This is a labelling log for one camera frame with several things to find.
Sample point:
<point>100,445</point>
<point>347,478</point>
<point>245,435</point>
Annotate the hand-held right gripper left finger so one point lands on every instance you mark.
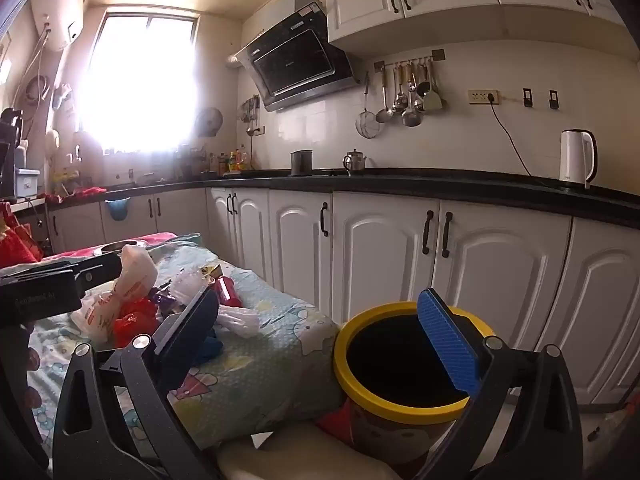
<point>192,320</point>

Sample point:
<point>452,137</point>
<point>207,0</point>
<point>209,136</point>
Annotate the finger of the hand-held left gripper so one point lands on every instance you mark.
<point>100,267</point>

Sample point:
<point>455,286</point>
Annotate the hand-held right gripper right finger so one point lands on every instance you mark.
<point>450,340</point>

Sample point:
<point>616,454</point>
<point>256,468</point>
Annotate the blue plastic bag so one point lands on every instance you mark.
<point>205,350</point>

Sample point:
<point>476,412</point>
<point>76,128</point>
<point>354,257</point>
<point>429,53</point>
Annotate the white plastic bag red print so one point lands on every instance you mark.
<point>135,270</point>

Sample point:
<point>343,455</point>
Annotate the purple wrapper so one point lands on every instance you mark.
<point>162,300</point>

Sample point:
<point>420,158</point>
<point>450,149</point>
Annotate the clear plastic wrapper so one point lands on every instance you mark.
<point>240,317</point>
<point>190,280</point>

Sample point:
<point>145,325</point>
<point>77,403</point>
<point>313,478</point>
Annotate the red snack wrapper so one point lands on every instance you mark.
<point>230,290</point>

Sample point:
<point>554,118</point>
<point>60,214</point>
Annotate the yellow-rimmed trash can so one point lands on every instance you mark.
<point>400,410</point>

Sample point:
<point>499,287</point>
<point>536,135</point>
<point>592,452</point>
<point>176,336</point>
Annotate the person's left hand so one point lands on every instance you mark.
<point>32,360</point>

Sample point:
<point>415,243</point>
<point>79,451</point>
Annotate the metal bowl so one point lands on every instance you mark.
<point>115,247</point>

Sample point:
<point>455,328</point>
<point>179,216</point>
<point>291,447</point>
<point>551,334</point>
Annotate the red printed bag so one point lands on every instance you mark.
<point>17,245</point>

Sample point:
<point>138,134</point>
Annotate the blue hanging basin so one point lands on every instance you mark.
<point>117,210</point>

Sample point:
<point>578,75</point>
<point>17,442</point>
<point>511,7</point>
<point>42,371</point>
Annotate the pink blanket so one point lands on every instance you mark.
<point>160,237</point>

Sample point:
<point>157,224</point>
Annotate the red cloth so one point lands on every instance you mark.
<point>87,192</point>

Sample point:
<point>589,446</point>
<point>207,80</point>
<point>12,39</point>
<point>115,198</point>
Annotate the printed cartoon blanket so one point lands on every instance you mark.
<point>280,360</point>

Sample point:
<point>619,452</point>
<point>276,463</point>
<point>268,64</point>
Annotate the pale blue storage box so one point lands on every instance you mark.
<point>27,182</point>

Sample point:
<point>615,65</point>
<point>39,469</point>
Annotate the white round container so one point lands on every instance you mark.
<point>52,142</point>

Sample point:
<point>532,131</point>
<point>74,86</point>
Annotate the dark appliance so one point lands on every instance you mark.
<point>7,160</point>

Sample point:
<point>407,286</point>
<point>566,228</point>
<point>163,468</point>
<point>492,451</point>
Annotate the group of condiment bottles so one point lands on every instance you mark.
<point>235,160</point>

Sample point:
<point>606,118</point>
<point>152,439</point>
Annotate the person's white-clad leg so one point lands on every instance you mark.
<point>300,455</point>

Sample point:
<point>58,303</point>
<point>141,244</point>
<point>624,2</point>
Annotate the clear and red plastic bag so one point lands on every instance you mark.
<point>612,425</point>

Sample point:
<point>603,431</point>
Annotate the window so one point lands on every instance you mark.
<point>140,85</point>

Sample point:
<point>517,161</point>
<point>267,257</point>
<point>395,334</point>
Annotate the hanging metal basin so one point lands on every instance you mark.
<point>37,90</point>

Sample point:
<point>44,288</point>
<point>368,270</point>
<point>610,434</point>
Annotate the black canister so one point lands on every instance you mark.
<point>302,164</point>

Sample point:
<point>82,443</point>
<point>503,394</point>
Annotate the steel teapot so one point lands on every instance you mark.
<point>355,162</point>

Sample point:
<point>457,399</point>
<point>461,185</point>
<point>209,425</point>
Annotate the small hanging utensils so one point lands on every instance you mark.
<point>249,110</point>

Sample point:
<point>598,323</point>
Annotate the white electric kettle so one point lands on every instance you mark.
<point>572,160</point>

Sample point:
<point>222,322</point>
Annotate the row of hanging kitchen utensils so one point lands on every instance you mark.
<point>412,115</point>

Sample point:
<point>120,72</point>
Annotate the white water heater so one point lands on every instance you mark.
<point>60,15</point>

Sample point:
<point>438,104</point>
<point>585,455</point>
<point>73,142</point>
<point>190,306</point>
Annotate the black range hood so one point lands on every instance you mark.
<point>295,60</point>

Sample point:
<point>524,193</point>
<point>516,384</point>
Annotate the wall-mounted plastic holder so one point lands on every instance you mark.
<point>62,96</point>

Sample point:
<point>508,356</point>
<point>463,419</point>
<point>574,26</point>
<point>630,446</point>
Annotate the round wall fan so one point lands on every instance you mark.
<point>207,122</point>

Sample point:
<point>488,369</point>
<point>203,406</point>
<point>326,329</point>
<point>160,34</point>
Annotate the wall socket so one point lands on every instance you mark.
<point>477,96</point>

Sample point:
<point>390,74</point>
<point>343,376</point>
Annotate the black wall hook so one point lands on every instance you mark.
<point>527,98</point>
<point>553,99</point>

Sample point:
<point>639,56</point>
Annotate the utensil wall rail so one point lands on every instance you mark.
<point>405,62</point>

